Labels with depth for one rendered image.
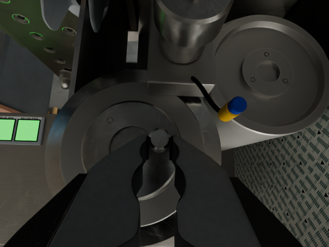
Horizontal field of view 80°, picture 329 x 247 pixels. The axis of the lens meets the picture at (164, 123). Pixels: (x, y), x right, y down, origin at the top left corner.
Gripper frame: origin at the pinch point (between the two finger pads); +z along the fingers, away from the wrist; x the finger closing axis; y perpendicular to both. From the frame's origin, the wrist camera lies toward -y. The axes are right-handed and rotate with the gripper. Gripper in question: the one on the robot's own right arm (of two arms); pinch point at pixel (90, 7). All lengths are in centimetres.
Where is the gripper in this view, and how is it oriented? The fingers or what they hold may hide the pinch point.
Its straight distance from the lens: 27.1
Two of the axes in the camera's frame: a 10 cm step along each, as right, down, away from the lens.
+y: -0.2, 9.8, -2.1
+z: -0.3, 2.1, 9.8
